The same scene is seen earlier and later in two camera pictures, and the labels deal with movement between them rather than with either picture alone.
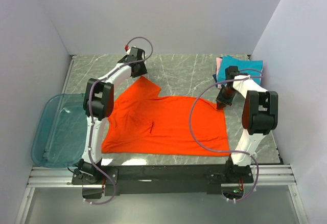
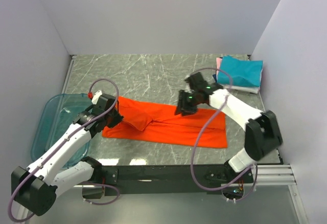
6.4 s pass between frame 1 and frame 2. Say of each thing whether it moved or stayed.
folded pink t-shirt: stayed
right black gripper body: moved
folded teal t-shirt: stayed
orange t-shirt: moved
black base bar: stayed
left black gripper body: moved
